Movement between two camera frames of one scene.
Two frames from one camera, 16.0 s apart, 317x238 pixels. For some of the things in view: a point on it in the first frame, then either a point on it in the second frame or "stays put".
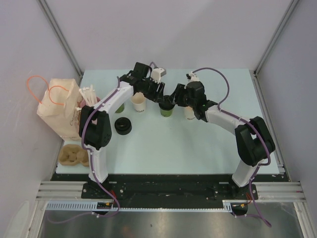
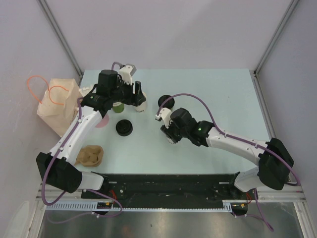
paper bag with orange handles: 60,108 stays put
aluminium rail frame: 268,191 stays put
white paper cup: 189,113 → 171,142
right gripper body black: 190,102 → 174,133
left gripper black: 158,97 → 137,98
